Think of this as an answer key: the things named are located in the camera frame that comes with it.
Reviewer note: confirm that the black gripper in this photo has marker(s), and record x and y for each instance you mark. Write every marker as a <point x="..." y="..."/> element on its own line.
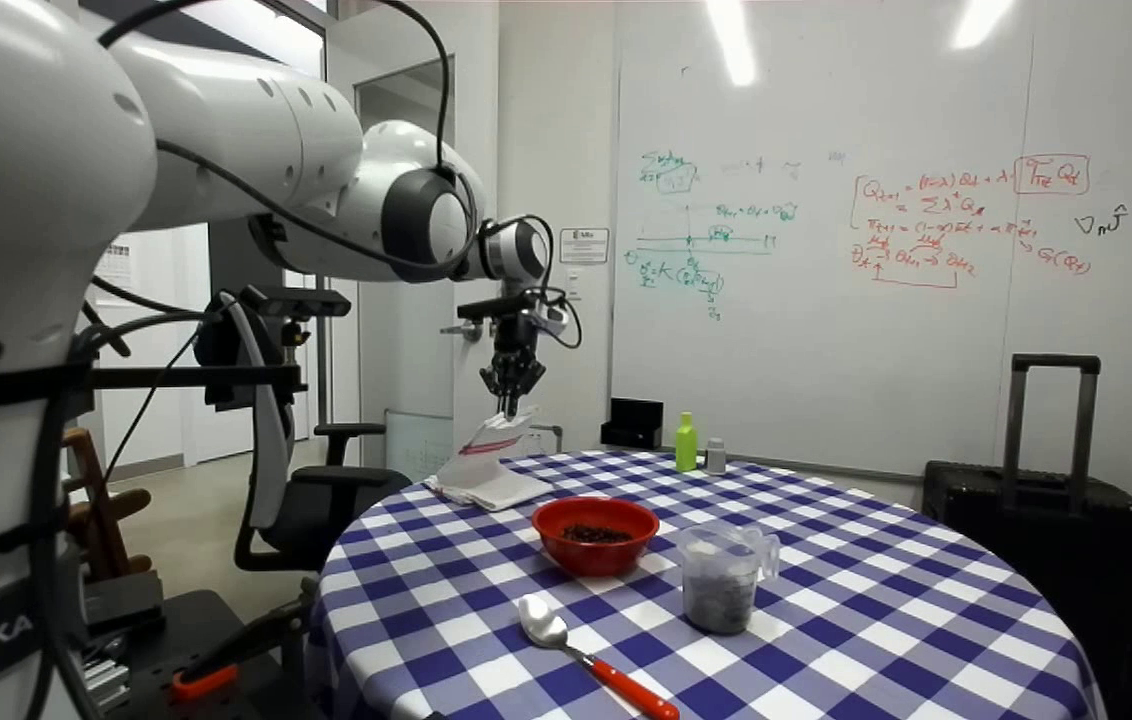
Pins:
<point x="526" y="326"/>

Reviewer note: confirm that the white towel with red stripes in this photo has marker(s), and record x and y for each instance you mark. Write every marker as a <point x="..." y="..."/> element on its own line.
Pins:
<point x="489" y="473"/>

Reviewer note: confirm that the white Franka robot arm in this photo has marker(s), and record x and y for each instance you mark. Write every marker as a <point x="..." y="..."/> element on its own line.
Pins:
<point x="17" y="173"/>

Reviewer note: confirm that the white door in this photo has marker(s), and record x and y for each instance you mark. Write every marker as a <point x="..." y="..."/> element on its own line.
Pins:
<point x="404" y="374"/>

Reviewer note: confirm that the black box behind table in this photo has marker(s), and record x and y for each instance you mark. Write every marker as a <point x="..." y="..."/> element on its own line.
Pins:
<point x="628" y="427"/>

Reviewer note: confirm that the red bowl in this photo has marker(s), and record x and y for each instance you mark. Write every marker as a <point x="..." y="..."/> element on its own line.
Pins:
<point x="592" y="534"/>

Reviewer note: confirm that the green bottle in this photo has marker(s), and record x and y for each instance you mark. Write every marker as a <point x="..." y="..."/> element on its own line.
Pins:
<point x="685" y="446"/>

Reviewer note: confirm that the small grey bottle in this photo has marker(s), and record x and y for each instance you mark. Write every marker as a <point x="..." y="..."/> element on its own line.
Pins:
<point x="714" y="462"/>

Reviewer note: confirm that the black office chair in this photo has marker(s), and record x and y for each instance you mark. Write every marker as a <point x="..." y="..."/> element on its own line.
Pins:
<point x="327" y="514"/>

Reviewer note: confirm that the clear plastic measuring cup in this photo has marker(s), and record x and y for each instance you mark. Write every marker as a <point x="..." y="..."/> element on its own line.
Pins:
<point x="721" y="585"/>

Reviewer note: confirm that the whiteboard with writing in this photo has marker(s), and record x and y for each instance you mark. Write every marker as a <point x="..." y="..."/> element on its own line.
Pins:
<point x="858" y="332"/>

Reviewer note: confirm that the black mounting bar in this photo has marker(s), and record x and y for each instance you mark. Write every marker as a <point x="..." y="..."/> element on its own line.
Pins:
<point x="148" y="379"/>

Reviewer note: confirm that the blue white checkered tablecloth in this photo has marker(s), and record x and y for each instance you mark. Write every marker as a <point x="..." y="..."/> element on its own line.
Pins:
<point x="858" y="600"/>

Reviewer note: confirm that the black base platform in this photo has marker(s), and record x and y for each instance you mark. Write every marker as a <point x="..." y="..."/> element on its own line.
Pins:
<point x="176" y="624"/>

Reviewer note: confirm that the brown wooden stand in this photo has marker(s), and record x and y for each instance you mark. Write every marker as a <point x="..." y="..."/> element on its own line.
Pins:
<point x="94" y="514"/>

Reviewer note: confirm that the paper sign on wall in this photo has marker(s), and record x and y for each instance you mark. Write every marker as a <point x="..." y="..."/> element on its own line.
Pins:
<point x="584" y="245"/>

